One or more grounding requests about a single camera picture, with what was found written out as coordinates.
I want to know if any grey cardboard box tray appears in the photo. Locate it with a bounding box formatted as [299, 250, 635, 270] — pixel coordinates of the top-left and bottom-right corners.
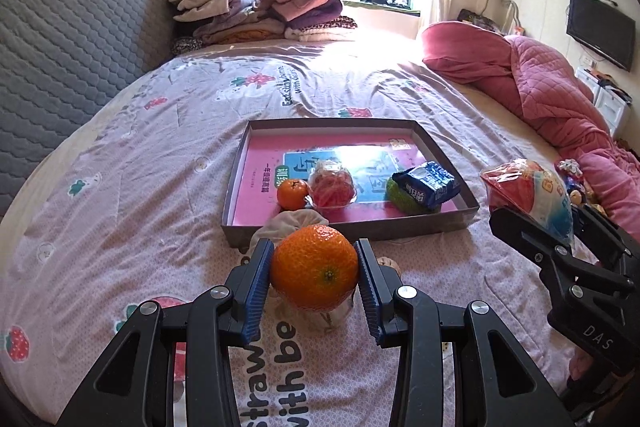
[221, 118, 480, 248]

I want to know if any small colourful doll toy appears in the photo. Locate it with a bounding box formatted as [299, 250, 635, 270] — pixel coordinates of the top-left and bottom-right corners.
[554, 158, 606, 216]

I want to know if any orange mandarin without stem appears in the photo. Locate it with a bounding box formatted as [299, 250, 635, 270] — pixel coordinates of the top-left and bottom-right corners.
[270, 225, 359, 312]

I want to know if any grey quilted headboard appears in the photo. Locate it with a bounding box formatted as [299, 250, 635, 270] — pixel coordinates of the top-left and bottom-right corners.
[0, 0, 174, 210]

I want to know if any right hand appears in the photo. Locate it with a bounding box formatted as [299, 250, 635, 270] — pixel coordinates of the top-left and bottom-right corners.
[568, 348, 593, 381]

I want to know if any white drawer cabinet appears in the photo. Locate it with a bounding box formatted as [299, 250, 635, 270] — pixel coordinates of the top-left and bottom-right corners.
[576, 67, 632, 139]

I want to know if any orange mandarin with stem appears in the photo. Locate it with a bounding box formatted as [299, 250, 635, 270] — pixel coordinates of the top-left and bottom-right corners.
[277, 179, 309, 211]

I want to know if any pile of folded clothes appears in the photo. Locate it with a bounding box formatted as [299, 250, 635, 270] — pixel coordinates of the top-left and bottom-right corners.
[167, 0, 358, 55]

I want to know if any green fuzzy ring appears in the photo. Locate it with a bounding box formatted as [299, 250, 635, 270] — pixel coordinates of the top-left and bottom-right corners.
[384, 178, 444, 216]

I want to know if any black flat television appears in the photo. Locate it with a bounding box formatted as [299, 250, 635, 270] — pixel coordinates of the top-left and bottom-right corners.
[566, 0, 636, 72]

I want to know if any pink strawberry bear bedsheet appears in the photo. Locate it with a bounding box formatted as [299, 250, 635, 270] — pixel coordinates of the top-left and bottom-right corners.
[1, 42, 575, 426]

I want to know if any pink quilted blanket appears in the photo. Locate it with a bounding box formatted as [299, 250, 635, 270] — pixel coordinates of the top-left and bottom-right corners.
[422, 22, 639, 237]

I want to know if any walnut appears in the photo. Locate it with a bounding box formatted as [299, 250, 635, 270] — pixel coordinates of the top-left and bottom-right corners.
[378, 257, 402, 275]

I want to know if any blue snack packet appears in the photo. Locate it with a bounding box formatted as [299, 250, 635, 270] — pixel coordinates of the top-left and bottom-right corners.
[392, 160, 461, 210]

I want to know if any red surprise egg toy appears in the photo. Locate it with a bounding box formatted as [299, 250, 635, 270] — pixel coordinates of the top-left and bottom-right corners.
[308, 159, 357, 209]

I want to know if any blue surprise egg toy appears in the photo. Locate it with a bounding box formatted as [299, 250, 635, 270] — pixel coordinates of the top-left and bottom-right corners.
[480, 158, 574, 243]

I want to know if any cream drawstring mesh pouch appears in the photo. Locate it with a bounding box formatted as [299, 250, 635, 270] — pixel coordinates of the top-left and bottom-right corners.
[250, 209, 358, 335]

